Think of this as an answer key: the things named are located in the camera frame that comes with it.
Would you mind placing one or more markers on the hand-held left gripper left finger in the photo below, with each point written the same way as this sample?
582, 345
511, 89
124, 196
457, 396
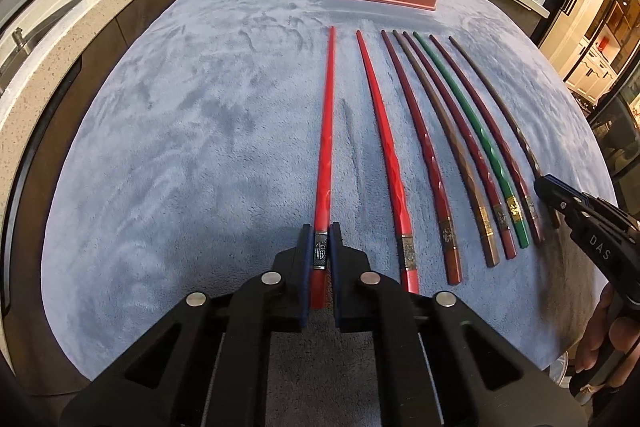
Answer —
302, 267

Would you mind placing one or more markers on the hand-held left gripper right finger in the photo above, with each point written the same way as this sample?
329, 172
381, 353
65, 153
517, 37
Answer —
337, 267

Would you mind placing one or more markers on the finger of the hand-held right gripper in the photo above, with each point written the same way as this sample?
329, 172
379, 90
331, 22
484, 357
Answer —
552, 192

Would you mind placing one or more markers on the dark red chopstick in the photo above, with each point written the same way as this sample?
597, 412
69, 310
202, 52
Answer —
536, 229
425, 147
505, 234

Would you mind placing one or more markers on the green chopstick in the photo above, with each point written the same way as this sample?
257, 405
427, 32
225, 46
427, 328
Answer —
521, 232

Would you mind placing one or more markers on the brown chopstick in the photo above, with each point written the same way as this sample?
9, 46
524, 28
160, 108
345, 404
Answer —
470, 187
525, 138

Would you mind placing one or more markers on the bright red chopstick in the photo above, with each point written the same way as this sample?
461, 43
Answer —
325, 132
385, 137

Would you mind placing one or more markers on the person's right hand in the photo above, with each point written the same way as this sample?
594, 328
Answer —
592, 342

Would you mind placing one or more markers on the blue-grey plush table cloth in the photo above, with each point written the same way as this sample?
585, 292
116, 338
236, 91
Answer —
200, 132

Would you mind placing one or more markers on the glass panel door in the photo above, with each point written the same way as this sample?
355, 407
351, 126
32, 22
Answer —
610, 32

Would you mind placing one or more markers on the white speckled kitchen countertop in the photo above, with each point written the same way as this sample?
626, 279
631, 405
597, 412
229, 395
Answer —
55, 52

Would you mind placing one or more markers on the metal sink faucet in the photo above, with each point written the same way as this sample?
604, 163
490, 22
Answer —
19, 38

